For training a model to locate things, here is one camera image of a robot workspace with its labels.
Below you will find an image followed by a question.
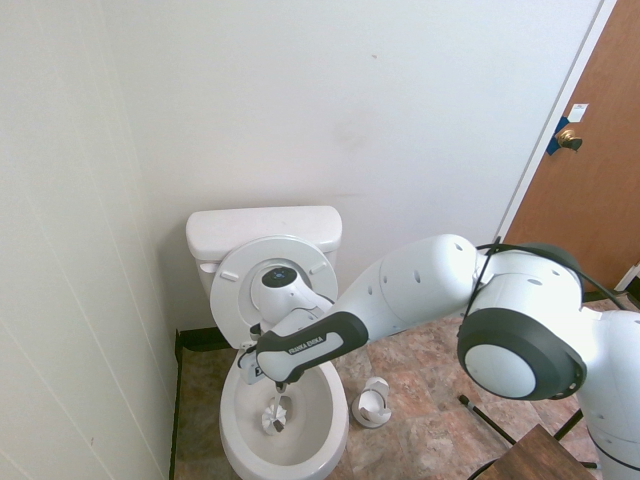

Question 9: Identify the black camera tripod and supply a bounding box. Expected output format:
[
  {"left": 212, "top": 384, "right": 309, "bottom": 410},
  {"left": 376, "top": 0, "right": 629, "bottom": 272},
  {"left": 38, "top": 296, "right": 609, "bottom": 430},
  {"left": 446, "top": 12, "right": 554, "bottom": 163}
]
[{"left": 458, "top": 393, "right": 599, "bottom": 470}]

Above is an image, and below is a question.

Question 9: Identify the white toilet seat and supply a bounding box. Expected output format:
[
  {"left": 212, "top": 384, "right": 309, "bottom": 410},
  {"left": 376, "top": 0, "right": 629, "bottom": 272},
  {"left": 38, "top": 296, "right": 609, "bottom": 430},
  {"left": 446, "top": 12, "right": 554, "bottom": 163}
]
[{"left": 209, "top": 235, "right": 340, "bottom": 354}]

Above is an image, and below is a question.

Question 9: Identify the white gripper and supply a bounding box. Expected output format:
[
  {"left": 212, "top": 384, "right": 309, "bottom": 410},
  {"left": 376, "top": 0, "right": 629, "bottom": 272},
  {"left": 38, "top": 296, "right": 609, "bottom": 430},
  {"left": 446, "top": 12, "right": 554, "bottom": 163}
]
[{"left": 237, "top": 347, "right": 290, "bottom": 394}]

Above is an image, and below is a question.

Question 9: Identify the brown wooden door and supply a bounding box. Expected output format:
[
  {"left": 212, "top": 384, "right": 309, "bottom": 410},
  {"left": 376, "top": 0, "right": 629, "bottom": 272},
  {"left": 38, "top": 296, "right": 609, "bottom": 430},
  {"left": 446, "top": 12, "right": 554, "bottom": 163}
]
[{"left": 502, "top": 0, "right": 640, "bottom": 294}]

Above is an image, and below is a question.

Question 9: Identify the blue tape strip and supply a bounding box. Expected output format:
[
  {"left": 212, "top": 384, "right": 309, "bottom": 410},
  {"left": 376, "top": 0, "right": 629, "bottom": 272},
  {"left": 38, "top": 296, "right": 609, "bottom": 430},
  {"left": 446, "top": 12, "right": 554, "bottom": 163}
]
[{"left": 546, "top": 115, "right": 574, "bottom": 157}]

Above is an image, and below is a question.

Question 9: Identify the white door frame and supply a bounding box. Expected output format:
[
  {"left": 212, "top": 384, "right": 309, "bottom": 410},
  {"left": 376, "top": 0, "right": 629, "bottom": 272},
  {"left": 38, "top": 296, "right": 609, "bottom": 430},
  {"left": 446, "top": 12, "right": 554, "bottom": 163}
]
[{"left": 487, "top": 0, "right": 620, "bottom": 251}]

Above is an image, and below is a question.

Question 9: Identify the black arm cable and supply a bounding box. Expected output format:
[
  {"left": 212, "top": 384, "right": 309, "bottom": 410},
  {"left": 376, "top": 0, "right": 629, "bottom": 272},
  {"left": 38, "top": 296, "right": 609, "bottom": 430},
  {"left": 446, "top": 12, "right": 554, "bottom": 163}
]
[{"left": 463, "top": 237, "right": 630, "bottom": 322}]

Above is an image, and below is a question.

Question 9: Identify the white toilet bowl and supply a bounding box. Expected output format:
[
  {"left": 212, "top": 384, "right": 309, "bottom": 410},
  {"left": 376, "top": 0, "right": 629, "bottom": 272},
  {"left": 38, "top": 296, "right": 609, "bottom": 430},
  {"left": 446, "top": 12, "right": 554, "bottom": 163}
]
[{"left": 218, "top": 344, "right": 350, "bottom": 480}]

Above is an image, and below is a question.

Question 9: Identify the white toilet lid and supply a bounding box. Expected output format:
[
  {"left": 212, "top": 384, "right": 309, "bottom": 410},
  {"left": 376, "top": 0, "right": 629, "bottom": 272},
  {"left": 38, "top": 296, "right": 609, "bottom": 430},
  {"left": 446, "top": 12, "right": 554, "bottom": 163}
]
[{"left": 248, "top": 260, "right": 274, "bottom": 314}]

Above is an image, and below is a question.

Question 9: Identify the white toilet tank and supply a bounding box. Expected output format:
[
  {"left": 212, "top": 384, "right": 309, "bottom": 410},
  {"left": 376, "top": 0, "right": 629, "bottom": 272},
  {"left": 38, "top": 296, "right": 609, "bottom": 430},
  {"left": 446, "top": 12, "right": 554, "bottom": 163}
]
[{"left": 185, "top": 205, "right": 344, "bottom": 302}]

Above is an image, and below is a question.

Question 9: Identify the white toilet brush holder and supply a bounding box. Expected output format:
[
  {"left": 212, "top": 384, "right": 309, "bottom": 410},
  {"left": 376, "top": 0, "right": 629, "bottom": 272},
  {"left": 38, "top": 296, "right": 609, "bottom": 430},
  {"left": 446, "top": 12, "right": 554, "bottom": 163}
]
[{"left": 353, "top": 377, "right": 393, "bottom": 430}]

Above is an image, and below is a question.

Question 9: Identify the white toilet brush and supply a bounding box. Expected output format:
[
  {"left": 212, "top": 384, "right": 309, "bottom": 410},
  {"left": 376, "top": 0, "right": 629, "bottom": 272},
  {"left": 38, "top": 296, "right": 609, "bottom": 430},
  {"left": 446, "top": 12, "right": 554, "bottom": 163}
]
[{"left": 256, "top": 389, "right": 292, "bottom": 434}]

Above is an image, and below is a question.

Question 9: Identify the brown wooden board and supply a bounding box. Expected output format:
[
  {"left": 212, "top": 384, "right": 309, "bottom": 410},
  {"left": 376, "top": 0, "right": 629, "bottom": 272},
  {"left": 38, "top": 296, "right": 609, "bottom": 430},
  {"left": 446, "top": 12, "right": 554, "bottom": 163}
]
[{"left": 467, "top": 423, "right": 599, "bottom": 480}]

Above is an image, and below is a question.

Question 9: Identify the brass door knob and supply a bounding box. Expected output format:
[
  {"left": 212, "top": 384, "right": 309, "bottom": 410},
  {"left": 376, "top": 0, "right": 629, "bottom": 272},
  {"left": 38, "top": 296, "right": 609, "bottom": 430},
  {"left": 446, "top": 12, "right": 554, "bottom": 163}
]
[{"left": 556, "top": 127, "right": 584, "bottom": 151}]

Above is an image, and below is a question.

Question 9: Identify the black floor cable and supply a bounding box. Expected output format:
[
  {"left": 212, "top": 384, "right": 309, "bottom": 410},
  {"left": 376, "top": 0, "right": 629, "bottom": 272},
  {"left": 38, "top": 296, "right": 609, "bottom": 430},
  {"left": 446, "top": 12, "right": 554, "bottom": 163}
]
[{"left": 468, "top": 458, "right": 506, "bottom": 480}]

